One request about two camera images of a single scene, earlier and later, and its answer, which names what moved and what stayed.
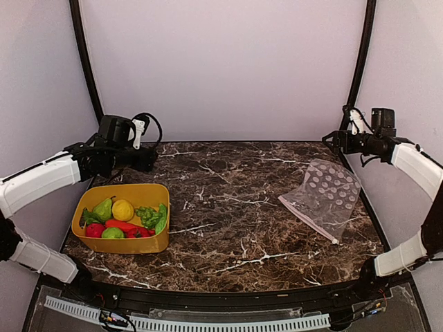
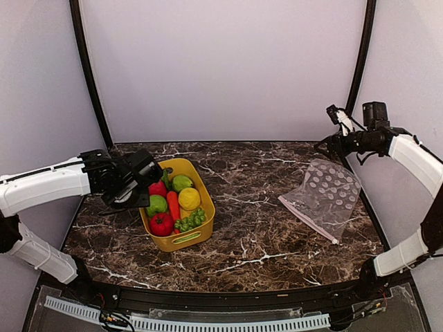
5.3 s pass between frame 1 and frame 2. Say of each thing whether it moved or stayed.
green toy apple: moved
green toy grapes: moved
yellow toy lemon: moved
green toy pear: moved
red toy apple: moved
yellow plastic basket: moved
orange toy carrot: moved
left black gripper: moved
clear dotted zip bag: stayed
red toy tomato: moved
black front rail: stayed
